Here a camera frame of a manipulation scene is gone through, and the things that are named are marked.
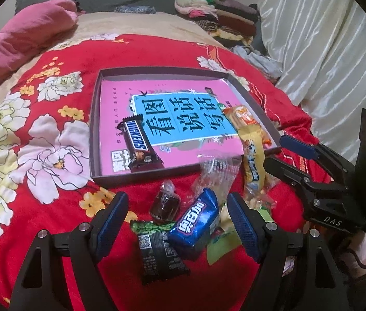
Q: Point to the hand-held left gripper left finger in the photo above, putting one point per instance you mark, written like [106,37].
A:
[114,220]

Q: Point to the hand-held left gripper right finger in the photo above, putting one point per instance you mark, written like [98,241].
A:
[243,226]

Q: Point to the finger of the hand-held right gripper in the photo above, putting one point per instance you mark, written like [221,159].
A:
[294,144]
[283,168]

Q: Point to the yellow-green snack packet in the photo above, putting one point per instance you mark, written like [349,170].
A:
[221,246]

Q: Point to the yellow cartoon snack packet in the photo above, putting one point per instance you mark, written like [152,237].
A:
[254,162]

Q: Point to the blue cookie packet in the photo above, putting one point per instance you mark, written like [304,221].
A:
[192,226]

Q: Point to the dark candy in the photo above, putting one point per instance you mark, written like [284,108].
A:
[165,204]

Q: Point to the black and green snack packet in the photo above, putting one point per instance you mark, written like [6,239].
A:
[157,256]

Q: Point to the orange snack packet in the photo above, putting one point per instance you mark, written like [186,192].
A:
[244,116]

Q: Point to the clear crinkled candy wrapper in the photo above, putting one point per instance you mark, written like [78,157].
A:
[213,168]

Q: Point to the brown chocolate bar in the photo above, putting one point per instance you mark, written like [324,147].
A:
[137,142]

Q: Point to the dark shallow cardboard box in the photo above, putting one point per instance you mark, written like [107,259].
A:
[93,136]

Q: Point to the person's right leg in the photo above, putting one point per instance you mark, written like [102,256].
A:
[362,249]

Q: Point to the red floral blanket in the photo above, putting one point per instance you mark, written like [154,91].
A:
[186,294]

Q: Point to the light grey crumpled cloth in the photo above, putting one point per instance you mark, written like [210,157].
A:
[260,61]

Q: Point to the white satin curtain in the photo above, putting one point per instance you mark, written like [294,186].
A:
[325,55]

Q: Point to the pink and blue book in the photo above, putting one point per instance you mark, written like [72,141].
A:
[114,103]

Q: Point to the pile of folded clothes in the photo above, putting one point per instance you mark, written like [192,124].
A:
[231,16]

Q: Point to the beige bed sheet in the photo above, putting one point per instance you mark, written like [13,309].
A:
[137,22]

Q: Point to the pink quilt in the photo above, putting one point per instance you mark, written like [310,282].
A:
[14,45]

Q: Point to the blue patterned cloth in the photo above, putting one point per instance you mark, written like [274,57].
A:
[134,9]

